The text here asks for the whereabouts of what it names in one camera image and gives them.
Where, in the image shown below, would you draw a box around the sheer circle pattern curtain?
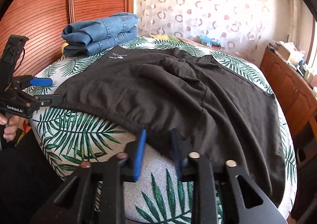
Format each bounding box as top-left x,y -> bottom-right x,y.
134,0 -> 290,64

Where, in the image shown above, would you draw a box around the person's left hand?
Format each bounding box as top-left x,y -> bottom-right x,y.
0,114 -> 20,141

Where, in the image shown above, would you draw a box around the yellow pillow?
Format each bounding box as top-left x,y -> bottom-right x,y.
61,42 -> 68,54

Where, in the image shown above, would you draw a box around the wooden slatted wardrobe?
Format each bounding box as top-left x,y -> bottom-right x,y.
1,0 -> 133,76

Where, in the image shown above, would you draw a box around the folded blue jeans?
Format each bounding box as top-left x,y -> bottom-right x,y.
61,12 -> 140,57

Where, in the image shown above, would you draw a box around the box with blue cloth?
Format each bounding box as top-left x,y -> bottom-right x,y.
200,35 -> 221,49

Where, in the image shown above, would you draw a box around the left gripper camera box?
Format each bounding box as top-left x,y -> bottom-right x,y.
0,35 -> 29,89

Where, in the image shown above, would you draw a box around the clutter on cabinet top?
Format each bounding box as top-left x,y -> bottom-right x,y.
266,41 -> 316,88

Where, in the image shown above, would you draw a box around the black pants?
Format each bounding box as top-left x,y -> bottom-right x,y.
56,46 -> 285,206

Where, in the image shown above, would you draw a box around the wooden side cabinet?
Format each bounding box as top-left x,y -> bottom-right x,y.
260,47 -> 316,148

